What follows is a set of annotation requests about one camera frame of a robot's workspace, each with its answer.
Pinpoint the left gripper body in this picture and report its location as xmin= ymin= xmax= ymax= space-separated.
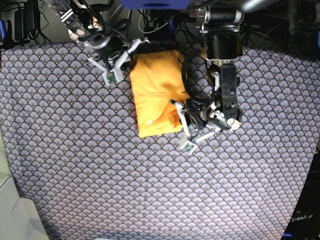
xmin=186 ymin=97 xmax=243 ymax=131

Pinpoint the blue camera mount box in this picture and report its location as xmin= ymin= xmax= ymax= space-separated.
xmin=121 ymin=0 xmax=191 ymax=10

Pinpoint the yellow T-shirt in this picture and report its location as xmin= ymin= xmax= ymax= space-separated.
xmin=129 ymin=50 xmax=189 ymax=138

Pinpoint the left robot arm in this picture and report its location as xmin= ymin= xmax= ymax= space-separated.
xmin=170 ymin=0 xmax=275 ymax=154

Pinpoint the white plastic bin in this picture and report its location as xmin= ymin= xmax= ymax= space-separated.
xmin=0 ymin=139 xmax=51 ymax=240

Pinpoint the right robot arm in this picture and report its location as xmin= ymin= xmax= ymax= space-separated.
xmin=48 ymin=0 xmax=150 ymax=86

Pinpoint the white cable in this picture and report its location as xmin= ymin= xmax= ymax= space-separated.
xmin=137 ymin=9 xmax=171 ymax=35

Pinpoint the black OpenArm box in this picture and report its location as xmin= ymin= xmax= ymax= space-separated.
xmin=282 ymin=153 xmax=320 ymax=240

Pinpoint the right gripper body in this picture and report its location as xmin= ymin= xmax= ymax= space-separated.
xmin=82 ymin=34 xmax=132 ymax=65

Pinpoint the blue fan-patterned tablecloth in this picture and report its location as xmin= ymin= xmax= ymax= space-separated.
xmin=0 ymin=43 xmax=320 ymax=240

